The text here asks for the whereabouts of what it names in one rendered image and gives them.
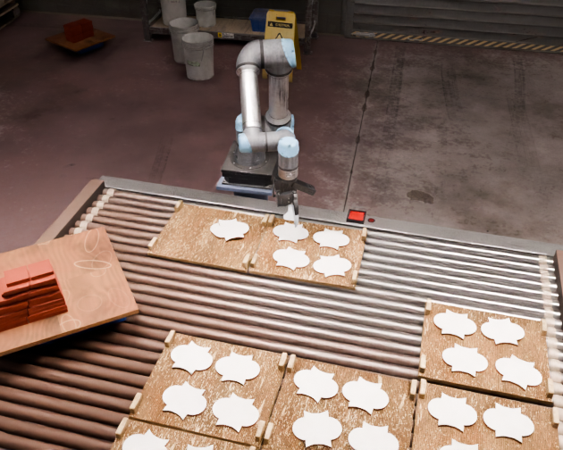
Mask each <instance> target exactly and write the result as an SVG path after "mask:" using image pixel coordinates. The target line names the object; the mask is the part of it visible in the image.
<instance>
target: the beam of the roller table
mask: <svg viewBox="0 0 563 450"><path fill-rule="evenodd" d="M100 179H101V180H103V181H104V182H105V188H107V189H109V188H112V189H116V190H119V191H125V192H131V193H136V194H142V195H148V196H159V197H164V198H171V199H176V200H182V201H188V202H194V203H200V204H210V205H216V206H222V207H228V208H234V209H240V210H245V211H251V212H257V213H268V214H274V215H280V216H283V215H284V214H285V213H287V212H288V206H289V205H287V206H279V207H277V203H276V202H274V201H268V200H262V199H256V198H250V197H244V196H233V195H227V194H221V193H215V192H209V191H203V190H197V189H191V188H185V187H174V186H168V185H162V184H156V183H150V182H144V181H138V180H132V179H121V178H115V177H109V176H102V177H101V178H100ZM347 216H348V213H347V212H339V211H334V210H327V209H321V208H315V207H309V206H304V205H299V206H298V218H299V219H303V220H309V221H320V222H325V223H331V224H337V225H343V226H349V227H354V228H361V229H362V228H366V229H371V230H377V231H383V232H389V233H394V234H400V235H406V236H412V237H418V238H429V239H434V240H440V241H446V242H452V243H458V244H463V245H470V246H480V247H486V248H492V249H498V250H503V251H510V252H515V253H521V254H531V255H543V256H547V257H550V258H553V257H554V254H555V252H556V250H562V251H563V245H558V244H552V243H545V242H540V241H533V240H528V239H522V238H515V237H504V236H499V235H493V234H486V233H481V232H474V231H469V230H462V229H452V228H445V227H440V226H433V225H427V224H422V223H415V222H409V221H398V220H393V219H386V218H380V217H374V216H368V215H367V216H366V219H365V223H364V224H357V223H352V222H346V219H347ZM370 218H372V219H375V222H369V221H368V219H370Z"/></svg>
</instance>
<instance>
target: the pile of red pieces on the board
mask: <svg viewBox="0 0 563 450"><path fill-rule="evenodd" d="M28 268H29V270H28V269H27V266H26V265H24V266H21V267H18V268H14V269H11V270H8V271H4V277H3V278H1V279H0V332H2V331H5V330H8V329H13V328H17V327H20V326H22V325H26V324H29V323H32V322H34V321H40V320H43V319H45V318H49V317H52V316H55V315H58V314H61V313H67V312H68V309H67V308H68V307H67V304H66V301H65V298H64V295H63V291H62V288H61V285H60V282H59V280H58V278H57V276H56V274H55V270H54V269H53V266H52V264H51V263H50V260H49V259H47V260H44V261H41V262H35V263H32V264H28ZM27 317H28V318H27ZM28 320H29V323H28Z"/></svg>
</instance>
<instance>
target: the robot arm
mask: <svg viewBox="0 0 563 450"><path fill-rule="evenodd" d="M296 67H297V62H296V55H295V49H294V43H293V40H292V39H290V38H279V39H261V40H259V39H257V40H253V41H251V42H249V43H247V44H246V45H245V46H244V47H243V48H242V50H241V51H240V53H239V56H238V59H237V62H236V74H237V75H238V76H239V91H240V104H241V114H240V115H239V116H238V117H237V119H236V125H235V129H236V139H237V145H236V149H235V152H234V161H235V162H236V163H237V164H239V165H242V166H248V167H250V166H256V165H258V164H260V163H262V162H263V161H264V160H265V152H272V151H278V156H279V158H278V164H279V166H278V175H277V176H274V186H273V197H276V203H277V207H279V206H287V205H289V206H288V212H286V213H285V214H284V215H283V219H284V220H289V221H294V224H295V228H296V227H297V226H298V194H297V190H299V191H302V192H304V193H307V194H309V195H311V196H313V195H314V194H315V192H316V190H315V187H314V186H313V185H310V184H308V183H306V182H304V181H301V180H299V179H298V150H299V147H298V141H297V140H296V138H295V135H294V116H293V114H291V113H290V111H289V110H288V100H289V75H290V74H291V72H292V69H293V68H296ZM260 69H265V71H266V73H267V74H268V75H269V110H268V111H267V112H266V114H265V115H261V112H260V100H259V89H258V77H257V75H258V74H259V73H260ZM274 191H275V193H276V194H274ZM291 203H292V204H293V205H292V204H291Z"/></svg>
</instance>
